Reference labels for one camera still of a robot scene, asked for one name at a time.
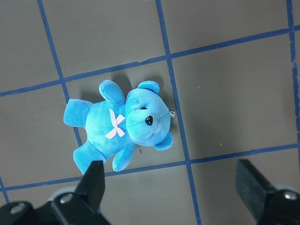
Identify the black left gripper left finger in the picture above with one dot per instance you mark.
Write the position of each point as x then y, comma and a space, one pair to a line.
69, 208

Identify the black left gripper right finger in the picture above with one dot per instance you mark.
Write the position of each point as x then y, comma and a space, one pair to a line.
267, 203

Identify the blue teddy bear plush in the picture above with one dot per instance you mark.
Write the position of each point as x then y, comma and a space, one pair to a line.
116, 125

